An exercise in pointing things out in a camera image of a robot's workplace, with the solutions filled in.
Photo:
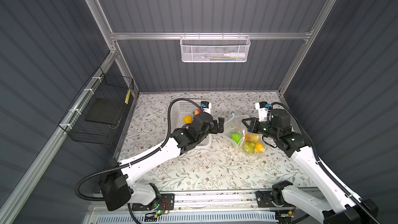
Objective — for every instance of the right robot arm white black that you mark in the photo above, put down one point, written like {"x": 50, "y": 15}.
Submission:
{"x": 341, "y": 205}

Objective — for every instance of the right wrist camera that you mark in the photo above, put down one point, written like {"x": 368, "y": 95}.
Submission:
{"x": 263, "y": 109}

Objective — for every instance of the white wire wall basket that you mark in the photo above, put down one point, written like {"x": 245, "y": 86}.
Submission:
{"x": 210, "y": 49}

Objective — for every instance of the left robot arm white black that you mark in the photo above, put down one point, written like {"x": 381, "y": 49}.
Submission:
{"x": 121, "y": 187}

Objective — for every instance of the green pear toy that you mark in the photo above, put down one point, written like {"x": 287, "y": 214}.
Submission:
{"x": 249, "y": 147}

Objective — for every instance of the white tube in basket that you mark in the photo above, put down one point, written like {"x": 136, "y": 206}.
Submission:
{"x": 235, "y": 55}

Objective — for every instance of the yellow lemon toy small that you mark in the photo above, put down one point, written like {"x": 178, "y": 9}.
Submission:
{"x": 187, "y": 119}

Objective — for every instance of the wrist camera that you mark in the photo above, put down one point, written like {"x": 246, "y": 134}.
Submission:
{"x": 206, "y": 106}
{"x": 263, "y": 109}

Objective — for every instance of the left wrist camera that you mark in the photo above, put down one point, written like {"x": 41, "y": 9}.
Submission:
{"x": 206, "y": 106}

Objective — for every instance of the aluminium front rail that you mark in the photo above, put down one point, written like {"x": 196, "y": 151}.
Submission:
{"x": 213, "y": 200}

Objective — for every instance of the clear zip top bag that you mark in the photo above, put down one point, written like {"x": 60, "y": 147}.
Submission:
{"x": 234, "y": 125}

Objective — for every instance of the black wire wall basket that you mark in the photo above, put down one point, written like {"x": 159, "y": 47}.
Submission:
{"x": 105, "y": 86}

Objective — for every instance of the yellow wrinkled fruit toy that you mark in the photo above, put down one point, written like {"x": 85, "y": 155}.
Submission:
{"x": 253, "y": 137}

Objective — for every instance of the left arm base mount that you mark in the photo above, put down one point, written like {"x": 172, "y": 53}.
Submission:
{"x": 165, "y": 202}

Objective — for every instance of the green lime toy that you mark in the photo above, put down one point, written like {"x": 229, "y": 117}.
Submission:
{"x": 236, "y": 137}

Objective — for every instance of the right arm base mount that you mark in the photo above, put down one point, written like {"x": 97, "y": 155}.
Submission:
{"x": 273, "y": 197}

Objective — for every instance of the yellow marker pen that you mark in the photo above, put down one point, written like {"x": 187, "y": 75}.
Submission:
{"x": 127, "y": 97}

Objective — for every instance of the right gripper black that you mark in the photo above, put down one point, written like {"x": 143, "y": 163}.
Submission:
{"x": 251, "y": 126}

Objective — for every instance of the black pad in basket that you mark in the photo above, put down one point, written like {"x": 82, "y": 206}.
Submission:
{"x": 105, "y": 111}

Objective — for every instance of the yellow round fruit toy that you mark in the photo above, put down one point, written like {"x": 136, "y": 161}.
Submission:
{"x": 259, "y": 148}

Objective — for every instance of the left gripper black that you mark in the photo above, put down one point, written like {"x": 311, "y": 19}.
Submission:
{"x": 213, "y": 129}

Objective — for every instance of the white plastic basket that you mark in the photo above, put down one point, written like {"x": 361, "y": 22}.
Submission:
{"x": 181, "y": 109}

